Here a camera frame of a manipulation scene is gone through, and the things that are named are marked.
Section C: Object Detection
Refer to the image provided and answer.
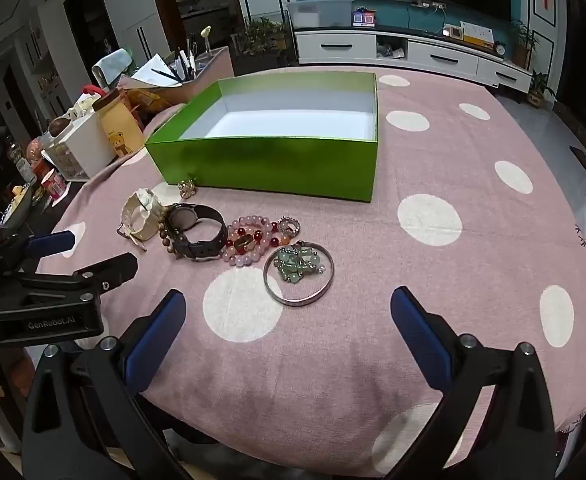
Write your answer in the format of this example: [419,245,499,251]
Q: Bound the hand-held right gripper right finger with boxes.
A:
[389,300,557,480]

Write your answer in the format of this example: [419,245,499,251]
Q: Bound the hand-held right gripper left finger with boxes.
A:
[22,289,194,480]

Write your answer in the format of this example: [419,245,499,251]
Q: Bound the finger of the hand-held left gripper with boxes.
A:
[0,230,75,273]
[18,252,139,307]

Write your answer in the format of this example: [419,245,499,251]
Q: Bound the brown wooden bead bracelet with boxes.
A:
[156,207,184,267]

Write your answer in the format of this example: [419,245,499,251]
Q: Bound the white wristwatch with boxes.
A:
[117,188,166,266]

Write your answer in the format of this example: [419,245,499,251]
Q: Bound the black wristwatch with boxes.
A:
[165,203,229,275]

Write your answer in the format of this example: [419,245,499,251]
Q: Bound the pink bead bracelet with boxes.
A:
[221,215,284,281]

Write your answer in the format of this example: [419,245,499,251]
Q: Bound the silver bangle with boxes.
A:
[263,245,335,307]

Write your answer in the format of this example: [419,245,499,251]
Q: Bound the green jade bracelet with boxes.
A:
[274,247,326,286]

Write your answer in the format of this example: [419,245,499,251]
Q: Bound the red bead bracelet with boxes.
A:
[227,225,286,263]

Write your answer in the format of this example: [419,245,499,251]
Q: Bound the green cardboard box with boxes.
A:
[144,72,379,204]

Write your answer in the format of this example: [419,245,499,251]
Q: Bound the pink polka dot tablecloth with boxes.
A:
[37,66,586,478]

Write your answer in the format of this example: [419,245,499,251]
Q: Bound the white container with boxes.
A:
[43,110,116,181]

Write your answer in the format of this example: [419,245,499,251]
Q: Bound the yellow snack packets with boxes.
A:
[93,89,146,161]

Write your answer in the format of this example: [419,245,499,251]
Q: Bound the yellow snack packet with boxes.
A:
[123,87,174,116]

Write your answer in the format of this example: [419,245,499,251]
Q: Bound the white paper sheets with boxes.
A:
[132,53,184,86]

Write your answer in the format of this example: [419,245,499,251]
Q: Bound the pink desk organizer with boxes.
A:
[118,46,235,106]

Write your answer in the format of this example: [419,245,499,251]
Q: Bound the black plant stand with plants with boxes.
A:
[230,17,294,76]

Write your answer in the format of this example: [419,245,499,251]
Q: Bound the small potted plant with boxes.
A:
[527,70,556,108]

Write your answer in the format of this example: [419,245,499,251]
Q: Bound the white television cabinet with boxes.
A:
[293,22,534,93]

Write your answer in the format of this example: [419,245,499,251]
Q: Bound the yellow white desk calendar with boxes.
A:
[459,21,494,47]

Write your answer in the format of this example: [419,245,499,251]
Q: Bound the tall potted plant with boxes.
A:
[512,19,541,68]

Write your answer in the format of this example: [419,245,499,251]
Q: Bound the clear plastic storage bin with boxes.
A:
[286,0,355,29]

